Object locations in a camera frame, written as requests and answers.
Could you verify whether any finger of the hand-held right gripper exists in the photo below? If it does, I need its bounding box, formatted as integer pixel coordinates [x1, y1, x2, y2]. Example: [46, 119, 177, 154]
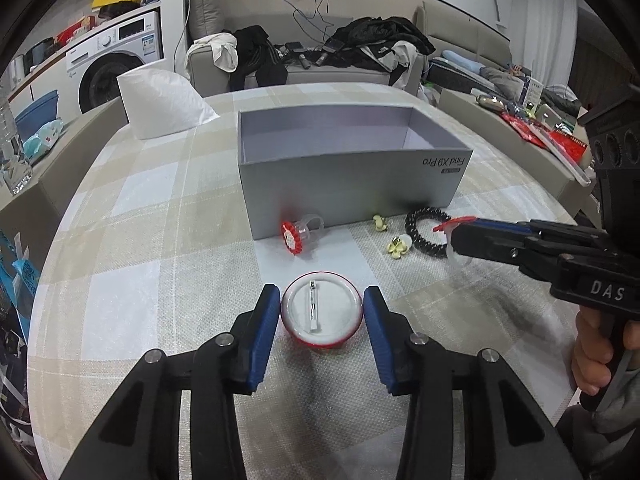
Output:
[451, 224, 571, 281]
[467, 217, 608, 252]

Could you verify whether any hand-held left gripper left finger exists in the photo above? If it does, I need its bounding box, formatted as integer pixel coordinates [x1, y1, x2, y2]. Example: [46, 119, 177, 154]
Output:
[60, 284, 281, 480]

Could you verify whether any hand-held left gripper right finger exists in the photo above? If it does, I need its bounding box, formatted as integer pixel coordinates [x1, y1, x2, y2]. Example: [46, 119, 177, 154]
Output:
[363, 286, 583, 480]

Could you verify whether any clear ring with red top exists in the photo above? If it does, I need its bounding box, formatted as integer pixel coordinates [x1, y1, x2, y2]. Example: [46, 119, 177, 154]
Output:
[432, 216, 478, 267]

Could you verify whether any white round pin badge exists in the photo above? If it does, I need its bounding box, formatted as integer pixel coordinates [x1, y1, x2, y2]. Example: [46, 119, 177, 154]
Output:
[281, 271, 364, 350]

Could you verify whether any grey cardboard box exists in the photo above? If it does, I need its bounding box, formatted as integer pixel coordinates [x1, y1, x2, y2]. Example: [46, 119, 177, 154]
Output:
[237, 106, 474, 241]

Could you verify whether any person's right forearm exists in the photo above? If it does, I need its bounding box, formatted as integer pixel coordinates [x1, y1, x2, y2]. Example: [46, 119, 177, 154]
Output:
[552, 365, 640, 480]

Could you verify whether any person's right hand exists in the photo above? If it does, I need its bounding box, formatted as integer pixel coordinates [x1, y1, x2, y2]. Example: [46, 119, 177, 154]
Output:
[571, 307, 626, 395]

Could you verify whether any red paper packet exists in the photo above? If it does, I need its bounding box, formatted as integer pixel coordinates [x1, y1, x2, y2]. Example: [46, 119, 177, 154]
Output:
[500, 112, 591, 161]

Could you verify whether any grey low bench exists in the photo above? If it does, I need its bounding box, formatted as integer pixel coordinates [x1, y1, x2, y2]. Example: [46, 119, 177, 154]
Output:
[0, 97, 126, 261]
[437, 87, 598, 211]

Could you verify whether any light blue folded cloth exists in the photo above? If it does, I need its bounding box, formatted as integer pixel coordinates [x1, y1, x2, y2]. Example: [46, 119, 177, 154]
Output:
[432, 51, 483, 77]

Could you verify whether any white and grey garment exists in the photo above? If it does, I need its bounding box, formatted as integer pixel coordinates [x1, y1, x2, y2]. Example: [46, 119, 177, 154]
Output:
[360, 40, 418, 86]

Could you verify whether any grey sofa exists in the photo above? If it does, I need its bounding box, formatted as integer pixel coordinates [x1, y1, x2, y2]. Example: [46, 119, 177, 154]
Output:
[186, 35, 431, 96]

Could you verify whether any black jacket pile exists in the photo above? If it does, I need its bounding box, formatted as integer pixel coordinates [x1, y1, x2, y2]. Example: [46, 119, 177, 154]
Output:
[322, 16, 436, 68]

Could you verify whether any black garment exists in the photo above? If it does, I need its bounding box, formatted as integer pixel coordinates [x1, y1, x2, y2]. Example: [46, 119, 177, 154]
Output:
[229, 26, 288, 92]

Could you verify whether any blue wipes packet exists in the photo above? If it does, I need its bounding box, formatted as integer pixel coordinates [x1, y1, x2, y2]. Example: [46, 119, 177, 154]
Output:
[21, 119, 65, 163]

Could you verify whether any clear water bottle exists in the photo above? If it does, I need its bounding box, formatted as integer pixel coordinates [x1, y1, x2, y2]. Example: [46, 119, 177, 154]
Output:
[0, 80, 33, 196]

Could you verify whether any blue plastic basin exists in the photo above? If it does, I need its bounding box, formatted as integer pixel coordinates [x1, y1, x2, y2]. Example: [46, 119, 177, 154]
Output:
[14, 90, 61, 136]

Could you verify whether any white washing machine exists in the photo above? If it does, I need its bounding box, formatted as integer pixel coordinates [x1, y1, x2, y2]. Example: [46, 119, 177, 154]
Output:
[65, 10, 163, 115]

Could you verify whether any grey cushion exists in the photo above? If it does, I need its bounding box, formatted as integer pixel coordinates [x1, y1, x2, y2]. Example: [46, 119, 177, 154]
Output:
[189, 0, 226, 41]

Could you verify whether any red plastic basket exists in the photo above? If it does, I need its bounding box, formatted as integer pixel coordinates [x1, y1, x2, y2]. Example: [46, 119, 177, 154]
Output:
[56, 16, 96, 43]

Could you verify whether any black kitchen appliance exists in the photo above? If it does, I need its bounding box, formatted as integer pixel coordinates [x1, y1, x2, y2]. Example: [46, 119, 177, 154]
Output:
[25, 37, 56, 68]

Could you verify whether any black bead bracelet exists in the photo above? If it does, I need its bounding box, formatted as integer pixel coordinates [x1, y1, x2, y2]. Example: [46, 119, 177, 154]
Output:
[405, 206, 453, 259]

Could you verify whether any red flower clear ring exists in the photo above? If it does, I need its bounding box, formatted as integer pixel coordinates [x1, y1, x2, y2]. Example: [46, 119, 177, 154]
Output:
[280, 214, 326, 256]

